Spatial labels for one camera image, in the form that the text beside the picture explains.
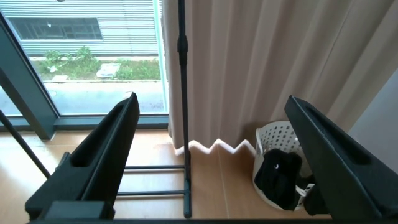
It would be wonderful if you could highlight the black garment with cream cord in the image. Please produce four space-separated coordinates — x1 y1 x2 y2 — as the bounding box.
254 148 303 211

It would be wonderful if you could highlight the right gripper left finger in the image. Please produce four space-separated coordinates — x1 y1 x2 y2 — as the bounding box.
25 92 141 219

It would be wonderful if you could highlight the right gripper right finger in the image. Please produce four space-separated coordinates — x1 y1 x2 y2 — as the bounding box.
284 95 398 220

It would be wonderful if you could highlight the black clothes rack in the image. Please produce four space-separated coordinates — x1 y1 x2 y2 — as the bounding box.
0 0 192 219

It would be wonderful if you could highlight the beige curtain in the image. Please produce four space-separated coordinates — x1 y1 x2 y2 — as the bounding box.
160 0 398 156

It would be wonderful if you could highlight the white laundry basket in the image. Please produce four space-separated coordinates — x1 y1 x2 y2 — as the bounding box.
252 120 315 211

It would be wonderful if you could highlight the window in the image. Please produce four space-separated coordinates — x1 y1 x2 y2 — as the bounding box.
0 0 170 141

